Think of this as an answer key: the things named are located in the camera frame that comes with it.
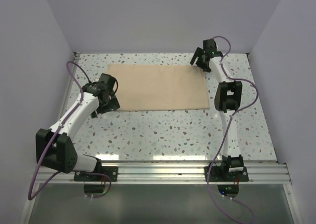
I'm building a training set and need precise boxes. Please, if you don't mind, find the beige surgical drape cloth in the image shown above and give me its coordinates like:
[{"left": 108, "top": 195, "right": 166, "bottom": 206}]
[{"left": 106, "top": 64, "right": 210, "bottom": 112}]

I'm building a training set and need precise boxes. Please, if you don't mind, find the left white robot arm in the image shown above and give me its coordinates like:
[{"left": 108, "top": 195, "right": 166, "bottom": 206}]
[{"left": 36, "top": 74, "right": 120, "bottom": 181}]

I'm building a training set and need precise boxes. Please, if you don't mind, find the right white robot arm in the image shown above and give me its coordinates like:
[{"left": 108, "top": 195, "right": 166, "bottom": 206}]
[{"left": 190, "top": 39, "right": 247, "bottom": 182}]

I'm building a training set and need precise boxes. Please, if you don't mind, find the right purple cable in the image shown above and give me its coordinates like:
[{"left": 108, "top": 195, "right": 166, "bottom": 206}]
[{"left": 206, "top": 36, "right": 259, "bottom": 224}]

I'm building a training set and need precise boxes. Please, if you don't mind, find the purple cable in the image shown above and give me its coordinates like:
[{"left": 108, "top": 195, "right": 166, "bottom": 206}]
[
  {"left": 27, "top": 61, "right": 112, "bottom": 201},
  {"left": 206, "top": 36, "right": 259, "bottom": 224}
]

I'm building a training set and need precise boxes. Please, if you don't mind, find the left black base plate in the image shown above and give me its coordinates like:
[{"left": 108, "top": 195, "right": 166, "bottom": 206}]
[{"left": 74, "top": 166, "right": 119, "bottom": 182}]

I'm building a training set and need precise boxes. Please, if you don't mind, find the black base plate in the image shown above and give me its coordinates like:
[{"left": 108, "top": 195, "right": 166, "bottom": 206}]
[
  {"left": 204, "top": 164, "right": 249, "bottom": 182},
  {"left": 74, "top": 166, "right": 119, "bottom": 182}
]

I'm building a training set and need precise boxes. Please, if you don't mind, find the aluminium extrusion rail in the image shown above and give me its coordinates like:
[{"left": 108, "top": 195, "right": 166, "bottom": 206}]
[{"left": 32, "top": 161, "right": 293, "bottom": 185}]

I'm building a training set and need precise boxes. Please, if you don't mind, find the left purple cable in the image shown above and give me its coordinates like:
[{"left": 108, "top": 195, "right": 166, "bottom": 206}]
[{"left": 27, "top": 61, "right": 112, "bottom": 201}]

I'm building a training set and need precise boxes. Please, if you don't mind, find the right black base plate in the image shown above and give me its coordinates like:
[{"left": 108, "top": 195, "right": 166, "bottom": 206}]
[{"left": 204, "top": 164, "right": 249, "bottom": 182}]

